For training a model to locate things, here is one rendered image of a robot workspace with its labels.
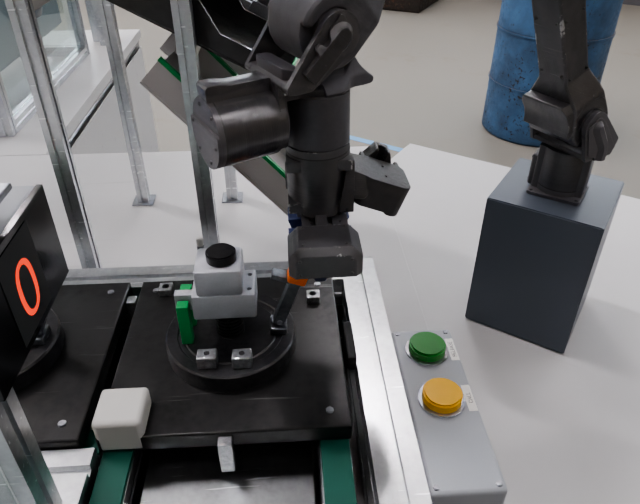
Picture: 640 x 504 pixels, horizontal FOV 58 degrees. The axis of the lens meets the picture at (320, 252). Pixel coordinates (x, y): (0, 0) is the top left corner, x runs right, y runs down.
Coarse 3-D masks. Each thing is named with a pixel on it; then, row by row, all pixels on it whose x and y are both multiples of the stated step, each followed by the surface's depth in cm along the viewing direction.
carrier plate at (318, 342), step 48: (144, 288) 72; (144, 336) 65; (336, 336) 65; (144, 384) 59; (288, 384) 59; (336, 384) 59; (192, 432) 54; (240, 432) 54; (288, 432) 55; (336, 432) 55
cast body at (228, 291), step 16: (208, 256) 56; (224, 256) 56; (240, 256) 58; (208, 272) 56; (224, 272) 56; (240, 272) 56; (192, 288) 59; (208, 288) 57; (224, 288) 57; (240, 288) 57; (256, 288) 61; (176, 304) 60; (192, 304) 58; (208, 304) 58; (224, 304) 58; (240, 304) 58; (256, 304) 59
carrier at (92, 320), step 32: (64, 288) 72; (96, 288) 72; (128, 288) 72; (64, 320) 67; (96, 320) 67; (32, 352) 60; (64, 352) 63; (96, 352) 63; (32, 384) 59; (64, 384) 59; (96, 384) 59; (32, 416) 56; (64, 416) 56; (64, 448) 54
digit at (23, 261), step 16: (16, 240) 34; (32, 240) 36; (16, 256) 34; (32, 256) 36; (0, 272) 32; (16, 272) 34; (32, 272) 36; (16, 288) 33; (32, 288) 36; (48, 288) 38; (16, 304) 33; (32, 304) 35; (16, 320) 33; (32, 320) 35
